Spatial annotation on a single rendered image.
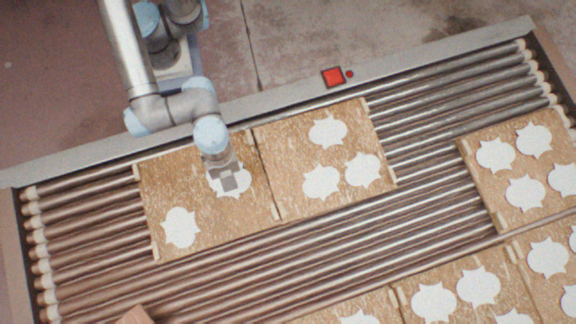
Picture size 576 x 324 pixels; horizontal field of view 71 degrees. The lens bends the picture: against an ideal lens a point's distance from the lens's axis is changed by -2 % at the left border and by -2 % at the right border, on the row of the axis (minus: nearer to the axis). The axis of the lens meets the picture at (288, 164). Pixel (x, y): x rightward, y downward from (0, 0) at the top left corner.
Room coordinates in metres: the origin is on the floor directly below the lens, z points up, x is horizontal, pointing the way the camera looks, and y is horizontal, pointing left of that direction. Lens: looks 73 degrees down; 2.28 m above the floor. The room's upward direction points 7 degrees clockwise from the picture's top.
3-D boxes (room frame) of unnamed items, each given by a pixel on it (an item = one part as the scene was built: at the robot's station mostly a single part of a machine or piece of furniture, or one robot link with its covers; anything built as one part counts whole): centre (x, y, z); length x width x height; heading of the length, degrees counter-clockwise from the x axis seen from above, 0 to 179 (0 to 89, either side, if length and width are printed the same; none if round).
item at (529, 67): (0.52, -0.05, 0.90); 1.95 x 0.05 x 0.05; 116
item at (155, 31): (0.78, 0.52, 1.08); 0.13 x 0.12 x 0.14; 115
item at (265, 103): (0.68, 0.03, 0.89); 2.08 x 0.08 x 0.06; 116
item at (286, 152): (0.45, -0.12, 0.93); 0.41 x 0.35 x 0.02; 115
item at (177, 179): (0.27, 0.26, 0.93); 0.41 x 0.35 x 0.02; 116
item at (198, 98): (0.40, 0.24, 1.36); 0.11 x 0.11 x 0.08; 25
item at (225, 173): (0.29, 0.18, 1.20); 0.12 x 0.09 x 0.16; 27
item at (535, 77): (0.48, -0.07, 0.90); 1.95 x 0.05 x 0.05; 116
